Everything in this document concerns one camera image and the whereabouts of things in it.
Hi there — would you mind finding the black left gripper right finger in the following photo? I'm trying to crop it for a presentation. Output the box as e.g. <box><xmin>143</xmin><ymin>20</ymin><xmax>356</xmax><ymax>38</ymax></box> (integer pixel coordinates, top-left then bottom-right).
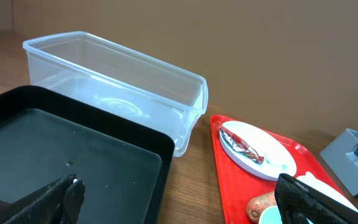
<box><xmin>275</xmin><ymin>173</ymin><xmax>358</xmax><ymax>224</ymax></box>

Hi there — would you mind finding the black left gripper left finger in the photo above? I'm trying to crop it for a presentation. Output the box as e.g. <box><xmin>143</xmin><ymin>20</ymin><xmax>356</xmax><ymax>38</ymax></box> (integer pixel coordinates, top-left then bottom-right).
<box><xmin>0</xmin><ymin>174</ymin><xmax>85</xmax><ymax>224</ymax></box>

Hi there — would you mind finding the light blue bowl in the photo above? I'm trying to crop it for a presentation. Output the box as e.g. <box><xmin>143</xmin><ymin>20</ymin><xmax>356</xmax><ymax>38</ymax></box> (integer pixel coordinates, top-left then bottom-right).
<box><xmin>258</xmin><ymin>205</ymin><xmax>315</xmax><ymax>224</ymax></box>

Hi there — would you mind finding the orange carrot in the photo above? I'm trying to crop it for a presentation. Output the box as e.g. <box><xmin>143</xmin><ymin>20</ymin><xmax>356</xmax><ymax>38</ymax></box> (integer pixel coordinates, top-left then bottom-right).
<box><xmin>246</xmin><ymin>191</ymin><xmax>277</xmax><ymax>223</ymax></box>

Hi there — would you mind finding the red snack wrapper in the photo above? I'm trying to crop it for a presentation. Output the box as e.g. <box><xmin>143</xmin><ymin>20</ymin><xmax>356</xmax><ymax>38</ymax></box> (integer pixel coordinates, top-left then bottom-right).
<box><xmin>218</xmin><ymin>124</ymin><xmax>264</xmax><ymax>164</ymax></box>

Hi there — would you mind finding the grey dishwasher rack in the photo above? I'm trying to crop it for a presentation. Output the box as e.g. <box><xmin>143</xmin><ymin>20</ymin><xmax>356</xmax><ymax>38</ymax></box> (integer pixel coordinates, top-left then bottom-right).
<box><xmin>320</xmin><ymin>128</ymin><xmax>358</xmax><ymax>198</ymax></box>

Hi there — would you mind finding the white plastic spoon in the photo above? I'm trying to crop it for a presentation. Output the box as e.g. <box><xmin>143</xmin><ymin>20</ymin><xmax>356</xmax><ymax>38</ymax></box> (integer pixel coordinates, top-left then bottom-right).
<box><xmin>296</xmin><ymin>172</ymin><xmax>358</xmax><ymax>213</ymax></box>

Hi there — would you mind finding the light blue plate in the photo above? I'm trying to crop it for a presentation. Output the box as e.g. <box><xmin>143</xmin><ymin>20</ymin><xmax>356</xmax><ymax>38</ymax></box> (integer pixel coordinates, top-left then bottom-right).
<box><xmin>216</xmin><ymin>121</ymin><xmax>297</xmax><ymax>181</ymax></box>

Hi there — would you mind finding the red serving tray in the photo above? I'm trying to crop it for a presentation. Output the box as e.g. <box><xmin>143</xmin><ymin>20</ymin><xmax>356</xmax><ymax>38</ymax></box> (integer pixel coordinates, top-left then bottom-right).
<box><xmin>210</xmin><ymin>114</ymin><xmax>342</xmax><ymax>224</ymax></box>

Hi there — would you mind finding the black plastic tray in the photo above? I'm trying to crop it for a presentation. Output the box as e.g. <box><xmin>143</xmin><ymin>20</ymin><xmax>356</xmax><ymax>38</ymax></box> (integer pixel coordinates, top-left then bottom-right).
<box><xmin>0</xmin><ymin>86</ymin><xmax>174</xmax><ymax>223</ymax></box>

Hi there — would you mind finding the clear plastic bin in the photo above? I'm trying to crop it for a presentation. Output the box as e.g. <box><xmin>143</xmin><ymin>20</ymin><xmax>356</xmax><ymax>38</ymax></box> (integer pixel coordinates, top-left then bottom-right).
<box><xmin>22</xmin><ymin>31</ymin><xmax>208</xmax><ymax>157</ymax></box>

